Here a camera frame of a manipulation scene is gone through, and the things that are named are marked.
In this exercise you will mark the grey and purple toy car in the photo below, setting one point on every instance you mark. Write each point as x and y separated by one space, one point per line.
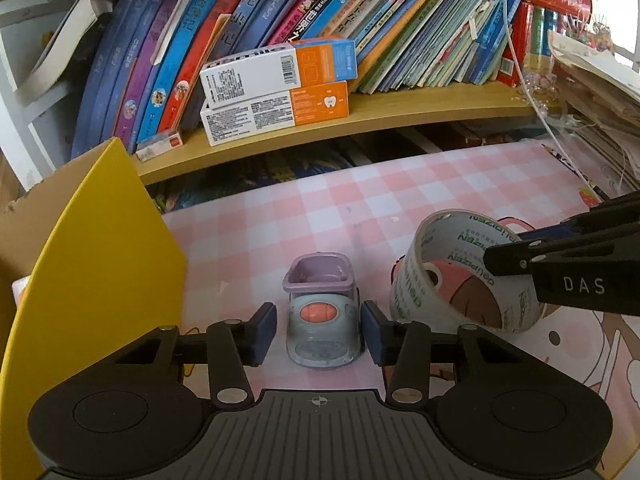
320 340

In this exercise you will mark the printed clear tape roll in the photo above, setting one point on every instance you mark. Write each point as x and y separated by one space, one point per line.
415 280

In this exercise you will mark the small white card box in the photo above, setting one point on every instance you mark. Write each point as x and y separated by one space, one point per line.
157 146

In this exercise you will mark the stack of loose papers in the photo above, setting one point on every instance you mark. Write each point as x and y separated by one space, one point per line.
600 110

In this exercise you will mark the wooden bookshelf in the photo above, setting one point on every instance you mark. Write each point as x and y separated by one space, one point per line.
400 110

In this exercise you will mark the cardboard box with yellow flaps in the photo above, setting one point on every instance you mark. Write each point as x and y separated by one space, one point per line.
100 240

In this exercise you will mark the row of colourful books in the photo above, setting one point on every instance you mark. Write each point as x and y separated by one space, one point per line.
400 20

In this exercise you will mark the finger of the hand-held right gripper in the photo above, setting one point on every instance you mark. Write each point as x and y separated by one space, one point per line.
545 234
550 252

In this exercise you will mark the thick dark paperback book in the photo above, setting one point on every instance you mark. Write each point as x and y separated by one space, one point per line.
55 50

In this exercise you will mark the pink checkered table mat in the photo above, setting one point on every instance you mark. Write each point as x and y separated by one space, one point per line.
325 210

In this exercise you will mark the orange and white carton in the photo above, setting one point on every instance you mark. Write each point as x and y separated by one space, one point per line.
250 75
260 115

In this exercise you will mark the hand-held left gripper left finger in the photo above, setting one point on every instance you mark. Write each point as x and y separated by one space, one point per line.
267 332

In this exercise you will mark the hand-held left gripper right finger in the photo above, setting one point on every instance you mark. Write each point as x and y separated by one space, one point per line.
372 335

